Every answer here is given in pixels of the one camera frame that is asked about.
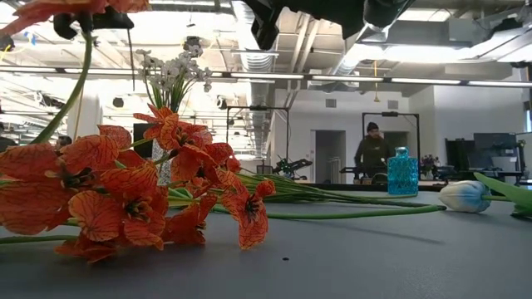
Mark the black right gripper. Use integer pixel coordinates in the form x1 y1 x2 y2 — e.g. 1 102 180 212
244 0 367 51

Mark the white baby's breath spray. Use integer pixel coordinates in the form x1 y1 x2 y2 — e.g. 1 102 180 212
136 43 213 114

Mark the white tulip with blue tint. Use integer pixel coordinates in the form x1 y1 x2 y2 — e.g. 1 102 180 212
438 172 532 220

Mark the clear textured glass vase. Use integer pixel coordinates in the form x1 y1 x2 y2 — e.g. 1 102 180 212
151 139 173 186

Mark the blue textured glass vase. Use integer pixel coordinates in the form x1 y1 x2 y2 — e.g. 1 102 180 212
387 146 419 196

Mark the dark flat monitor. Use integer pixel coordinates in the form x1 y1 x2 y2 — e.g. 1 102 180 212
132 123 157 159

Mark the grey doorway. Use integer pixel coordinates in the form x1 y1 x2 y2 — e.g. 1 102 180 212
314 130 347 185

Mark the long ceiling light bar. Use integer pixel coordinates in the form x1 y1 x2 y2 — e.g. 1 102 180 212
0 65 532 89

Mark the purple background flower bouquet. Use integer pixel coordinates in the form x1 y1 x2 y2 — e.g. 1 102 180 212
420 154 441 180

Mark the dark desk monitor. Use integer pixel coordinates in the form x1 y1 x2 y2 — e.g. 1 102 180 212
473 132 519 159

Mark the dark office desk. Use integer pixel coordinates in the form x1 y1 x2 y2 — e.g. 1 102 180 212
431 168 525 184

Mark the black metal gantry frame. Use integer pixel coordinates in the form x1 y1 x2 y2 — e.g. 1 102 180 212
362 110 421 184
226 105 291 175

